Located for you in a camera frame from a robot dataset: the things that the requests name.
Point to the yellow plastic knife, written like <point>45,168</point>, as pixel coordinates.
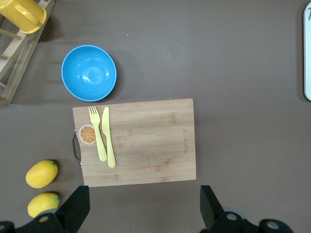
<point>107,126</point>

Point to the wooden mug rack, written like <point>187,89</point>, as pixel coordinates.
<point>14,70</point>

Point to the yellow mug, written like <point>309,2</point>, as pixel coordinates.
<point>22,14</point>

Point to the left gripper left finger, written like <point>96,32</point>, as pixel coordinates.
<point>75,211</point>

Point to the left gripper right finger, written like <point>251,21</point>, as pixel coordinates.
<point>212,216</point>

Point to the blue bowl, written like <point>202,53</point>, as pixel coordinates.
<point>88,72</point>

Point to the cream bear print tray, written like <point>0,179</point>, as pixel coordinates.
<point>308,60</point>

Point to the wooden cutting board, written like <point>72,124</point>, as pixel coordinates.
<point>150,145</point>

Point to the orange slice sticker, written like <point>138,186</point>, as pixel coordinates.
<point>86,134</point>

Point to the yellow plastic fork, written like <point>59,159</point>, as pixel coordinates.
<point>99,140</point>

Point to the yellow lemon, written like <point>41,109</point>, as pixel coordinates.
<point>41,174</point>
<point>42,205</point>

